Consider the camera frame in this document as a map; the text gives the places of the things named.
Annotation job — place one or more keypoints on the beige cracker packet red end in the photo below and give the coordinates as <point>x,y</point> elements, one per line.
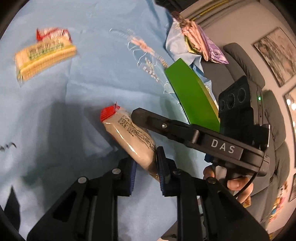
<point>134,139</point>

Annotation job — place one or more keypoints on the small framed wall picture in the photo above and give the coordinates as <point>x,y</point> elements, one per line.
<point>291,104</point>

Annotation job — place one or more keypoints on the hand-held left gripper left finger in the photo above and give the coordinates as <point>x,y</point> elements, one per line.
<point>131,176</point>

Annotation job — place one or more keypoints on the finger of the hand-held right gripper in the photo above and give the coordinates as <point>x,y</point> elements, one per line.
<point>161,125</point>

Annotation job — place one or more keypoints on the green box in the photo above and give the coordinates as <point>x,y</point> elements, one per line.
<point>192,97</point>

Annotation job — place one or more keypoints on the person's right hand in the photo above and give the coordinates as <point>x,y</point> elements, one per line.
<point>240,186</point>

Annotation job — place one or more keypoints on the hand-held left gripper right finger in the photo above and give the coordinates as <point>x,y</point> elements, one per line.
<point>161,172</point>

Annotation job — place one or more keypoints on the large framed wall picture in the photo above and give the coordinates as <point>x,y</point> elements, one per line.
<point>277,55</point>

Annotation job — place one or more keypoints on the red and white snack packet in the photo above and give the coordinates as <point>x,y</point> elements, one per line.
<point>50,33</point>

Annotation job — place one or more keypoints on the yellow cracker packet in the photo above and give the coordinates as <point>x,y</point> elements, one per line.
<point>41,58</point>

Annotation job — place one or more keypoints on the blue floral bedsheet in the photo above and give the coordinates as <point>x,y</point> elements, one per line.
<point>92,92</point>

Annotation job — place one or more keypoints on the colourful printed cushion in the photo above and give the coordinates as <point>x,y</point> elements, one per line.
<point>278,204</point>

